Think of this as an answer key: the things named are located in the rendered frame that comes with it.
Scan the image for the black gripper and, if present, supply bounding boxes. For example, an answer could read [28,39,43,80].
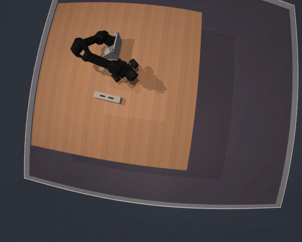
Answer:
[111,59,139,83]

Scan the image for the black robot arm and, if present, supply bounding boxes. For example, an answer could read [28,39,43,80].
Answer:
[70,30,138,81]

